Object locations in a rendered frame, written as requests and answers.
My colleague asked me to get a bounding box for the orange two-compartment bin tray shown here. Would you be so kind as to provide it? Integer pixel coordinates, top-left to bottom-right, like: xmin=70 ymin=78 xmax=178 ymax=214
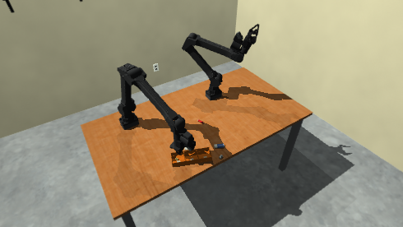
xmin=171 ymin=147 xmax=212 ymax=167

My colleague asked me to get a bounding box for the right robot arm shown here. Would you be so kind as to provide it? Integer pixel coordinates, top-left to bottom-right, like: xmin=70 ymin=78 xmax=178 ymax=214
xmin=118 ymin=63 xmax=196 ymax=151

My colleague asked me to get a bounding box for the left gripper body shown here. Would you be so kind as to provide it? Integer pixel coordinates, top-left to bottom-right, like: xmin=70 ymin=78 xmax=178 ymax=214
xmin=245 ymin=31 xmax=255 ymax=49

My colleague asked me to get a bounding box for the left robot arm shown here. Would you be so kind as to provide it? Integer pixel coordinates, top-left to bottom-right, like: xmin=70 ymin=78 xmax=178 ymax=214
xmin=182 ymin=31 xmax=249 ymax=97

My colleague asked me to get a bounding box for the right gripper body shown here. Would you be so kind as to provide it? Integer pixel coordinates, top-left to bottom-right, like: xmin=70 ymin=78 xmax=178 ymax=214
xmin=169 ymin=139 xmax=184 ymax=152

